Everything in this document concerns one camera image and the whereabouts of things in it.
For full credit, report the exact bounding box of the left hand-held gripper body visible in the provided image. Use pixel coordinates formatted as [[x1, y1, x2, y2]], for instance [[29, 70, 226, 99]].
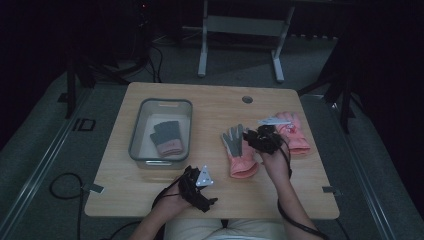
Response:
[[178, 164, 219, 214]]

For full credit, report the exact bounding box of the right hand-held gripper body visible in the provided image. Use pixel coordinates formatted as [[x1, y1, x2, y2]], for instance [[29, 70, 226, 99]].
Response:
[[247, 115, 292, 155]]

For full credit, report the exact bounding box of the pink glove with grey palm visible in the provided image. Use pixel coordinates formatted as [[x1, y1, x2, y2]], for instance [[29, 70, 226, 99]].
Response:
[[220, 123, 260, 180]]

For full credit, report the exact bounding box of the pink glove with print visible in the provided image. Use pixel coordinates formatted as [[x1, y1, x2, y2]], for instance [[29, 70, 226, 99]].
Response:
[[273, 111, 312, 156]]

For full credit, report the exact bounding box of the labelled grey pink knit glove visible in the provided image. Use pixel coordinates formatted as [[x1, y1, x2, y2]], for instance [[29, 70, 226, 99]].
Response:
[[149, 120, 185, 158]]

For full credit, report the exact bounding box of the grey translucent plastic bin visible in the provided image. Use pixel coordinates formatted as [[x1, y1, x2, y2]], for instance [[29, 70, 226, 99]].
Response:
[[127, 97, 194, 171]]

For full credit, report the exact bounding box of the person's left hand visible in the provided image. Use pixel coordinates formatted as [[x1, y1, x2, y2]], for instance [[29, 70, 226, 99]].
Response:
[[153, 184, 195, 220]]

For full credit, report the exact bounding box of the person's right hand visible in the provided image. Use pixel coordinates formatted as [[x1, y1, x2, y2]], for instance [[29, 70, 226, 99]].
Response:
[[260, 141, 291, 184]]

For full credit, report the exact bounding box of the person's light clothing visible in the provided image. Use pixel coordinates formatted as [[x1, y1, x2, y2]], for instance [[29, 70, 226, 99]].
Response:
[[164, 218, 286, 240]]

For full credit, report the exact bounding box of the black tripod stand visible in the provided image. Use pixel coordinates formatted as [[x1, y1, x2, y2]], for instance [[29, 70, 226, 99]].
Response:
[[57, 33, 153, 120], [297, 43, 366, 135]]

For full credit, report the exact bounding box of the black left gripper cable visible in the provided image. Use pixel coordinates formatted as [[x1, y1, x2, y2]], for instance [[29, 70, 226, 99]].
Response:
[[99, 178, 183, 240]]

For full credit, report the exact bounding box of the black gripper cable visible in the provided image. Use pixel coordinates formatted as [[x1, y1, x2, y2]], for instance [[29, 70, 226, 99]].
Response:
[[99, 178, 183, 240], [276, 141, 332, 240]]

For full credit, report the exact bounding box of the grey metal table bracket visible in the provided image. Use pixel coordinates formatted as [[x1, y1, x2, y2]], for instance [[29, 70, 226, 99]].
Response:
[[321, 185, 342, 197], [82, 182, 105, 195]]

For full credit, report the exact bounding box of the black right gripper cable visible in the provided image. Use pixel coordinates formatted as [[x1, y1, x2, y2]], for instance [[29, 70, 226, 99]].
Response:
[[276, 141, 332, 240]]

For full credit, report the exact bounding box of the white metal desk frame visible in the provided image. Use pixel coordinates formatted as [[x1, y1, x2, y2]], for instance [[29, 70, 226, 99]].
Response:
[[197, 0, 297, 84]]

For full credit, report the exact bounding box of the black floor cable loop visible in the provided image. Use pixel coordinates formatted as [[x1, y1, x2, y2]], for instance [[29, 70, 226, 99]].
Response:
[[49, 172, 85, 240]]

